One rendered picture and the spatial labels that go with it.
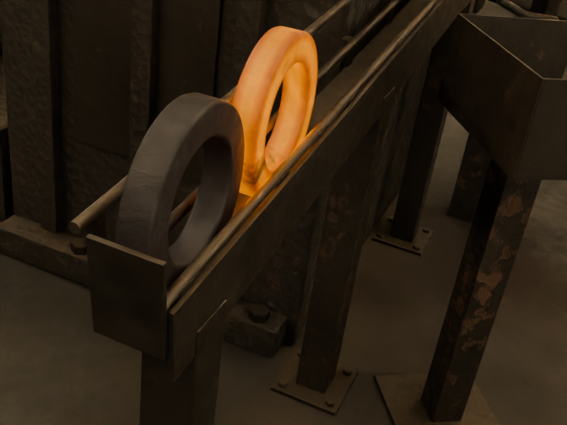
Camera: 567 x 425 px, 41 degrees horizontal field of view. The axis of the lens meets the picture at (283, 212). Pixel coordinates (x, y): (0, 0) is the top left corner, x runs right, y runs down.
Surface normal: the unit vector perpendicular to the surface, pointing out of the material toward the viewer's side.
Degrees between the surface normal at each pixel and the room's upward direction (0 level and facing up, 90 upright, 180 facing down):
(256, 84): 52
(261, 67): 39
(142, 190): 60
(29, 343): 0
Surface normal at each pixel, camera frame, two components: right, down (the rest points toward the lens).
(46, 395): 0.12, -0.85
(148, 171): -0.21, -0.19
